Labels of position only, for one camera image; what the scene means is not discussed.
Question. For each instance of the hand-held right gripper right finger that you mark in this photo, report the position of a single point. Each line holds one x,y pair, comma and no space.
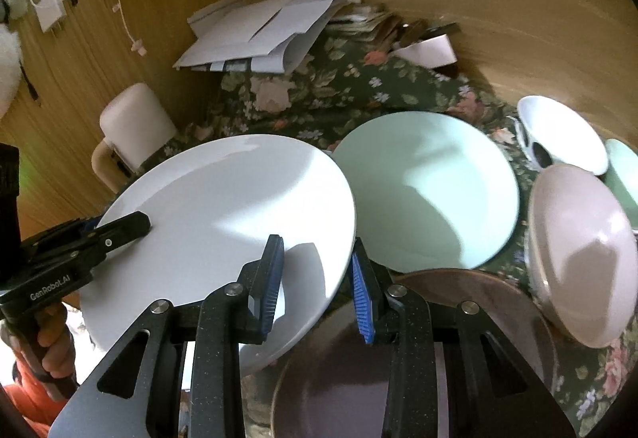
361,303

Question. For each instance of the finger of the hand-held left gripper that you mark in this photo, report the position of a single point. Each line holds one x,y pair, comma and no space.
70,231
122,229

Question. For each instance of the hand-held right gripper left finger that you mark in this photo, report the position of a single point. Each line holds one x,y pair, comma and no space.
269,283

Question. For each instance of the brown plate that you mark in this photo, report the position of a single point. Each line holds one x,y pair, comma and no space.
324,378

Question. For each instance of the white plate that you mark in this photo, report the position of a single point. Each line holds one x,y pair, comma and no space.
209,218

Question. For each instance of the light green plate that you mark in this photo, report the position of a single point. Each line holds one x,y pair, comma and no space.
423,178

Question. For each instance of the person's left forearm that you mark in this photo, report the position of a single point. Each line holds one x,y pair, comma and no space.
25,398

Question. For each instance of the person's left hand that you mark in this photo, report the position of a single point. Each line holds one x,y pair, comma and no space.
52,333

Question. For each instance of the pale pink lidded jug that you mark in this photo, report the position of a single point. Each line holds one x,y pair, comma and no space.
134,124

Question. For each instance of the white fluffy item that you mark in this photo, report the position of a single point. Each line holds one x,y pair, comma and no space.
7,64

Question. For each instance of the dark floral tablecloth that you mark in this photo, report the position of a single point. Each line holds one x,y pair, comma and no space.
324,94

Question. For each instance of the white charger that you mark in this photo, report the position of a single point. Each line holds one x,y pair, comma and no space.
50,9

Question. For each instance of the pink bowl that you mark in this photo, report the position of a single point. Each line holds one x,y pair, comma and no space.
583,258

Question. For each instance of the stack of white papers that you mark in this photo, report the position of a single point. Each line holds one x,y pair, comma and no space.
249,29

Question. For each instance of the white folded card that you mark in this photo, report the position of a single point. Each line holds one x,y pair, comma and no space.
428,51

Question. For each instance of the white bowl with black pattern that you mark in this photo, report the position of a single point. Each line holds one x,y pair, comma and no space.
563,134

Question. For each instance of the pile of brown cards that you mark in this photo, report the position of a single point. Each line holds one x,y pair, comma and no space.
369,21

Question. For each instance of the light green bowl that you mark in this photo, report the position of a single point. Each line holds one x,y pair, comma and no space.
625,173

